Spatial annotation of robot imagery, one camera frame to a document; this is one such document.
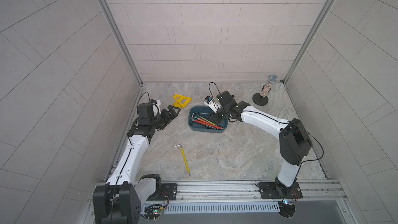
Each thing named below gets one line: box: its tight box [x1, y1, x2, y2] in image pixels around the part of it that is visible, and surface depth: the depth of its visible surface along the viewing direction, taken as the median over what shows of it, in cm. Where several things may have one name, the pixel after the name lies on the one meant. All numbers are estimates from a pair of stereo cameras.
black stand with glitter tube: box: [252, 74, 278, 106], surface depth 106 cm
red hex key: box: [191, 114, 223, 130], surface depth 96 cm
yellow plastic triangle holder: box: [173, 93, 193, 108], surface depth 107 cm
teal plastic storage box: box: [187, 105, 229, 133], surface depth 93 cm
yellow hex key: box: [174, 144, 191, 177], surface depth 82 cm
